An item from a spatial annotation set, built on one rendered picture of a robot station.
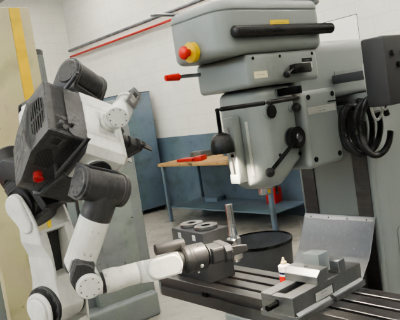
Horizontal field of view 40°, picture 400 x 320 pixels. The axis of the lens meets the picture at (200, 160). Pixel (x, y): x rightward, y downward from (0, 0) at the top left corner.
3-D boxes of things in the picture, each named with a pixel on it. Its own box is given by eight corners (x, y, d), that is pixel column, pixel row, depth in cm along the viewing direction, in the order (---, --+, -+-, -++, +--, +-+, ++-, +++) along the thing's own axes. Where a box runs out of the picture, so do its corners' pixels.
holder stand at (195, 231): (209, 284, 201) (201, 230, 199) (178, 273, 219) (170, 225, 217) (235, 274, 207) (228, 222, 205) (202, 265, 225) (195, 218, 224)
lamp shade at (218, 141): (207, 155, 166) (204, 135, 166) (218, 152, 172) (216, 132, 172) (228, 153, 162) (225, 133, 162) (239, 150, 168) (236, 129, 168)
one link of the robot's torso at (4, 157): (-22, 167, 191) (2, 136, 182) (8, 161, 201) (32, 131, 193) (20, 233, 185) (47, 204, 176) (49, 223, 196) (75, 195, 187)
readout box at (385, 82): (394, 105, 165) (385, 33, 163) (367, 108, 172) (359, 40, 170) (427, 98, 177) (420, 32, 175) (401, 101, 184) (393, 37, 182)
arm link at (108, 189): (79, 220, 150) (94, 173, 148) (66, 207, 157) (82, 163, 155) (115, 225, 157) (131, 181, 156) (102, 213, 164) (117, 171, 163)
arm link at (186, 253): (199, 272, 170) (164, 281, 166) (188, 271, 180) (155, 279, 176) (192, 236, 171) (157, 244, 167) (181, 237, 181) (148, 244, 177)
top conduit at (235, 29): (239, 36, 154) (237, 23, 154) (228, 39, 157) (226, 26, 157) (335, 32, 182) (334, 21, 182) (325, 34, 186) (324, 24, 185)
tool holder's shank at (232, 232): (239, 237, 179) (235, 204, 178) (231, 240, 178) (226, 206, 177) (235, 236, 182) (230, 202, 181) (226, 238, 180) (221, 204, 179)
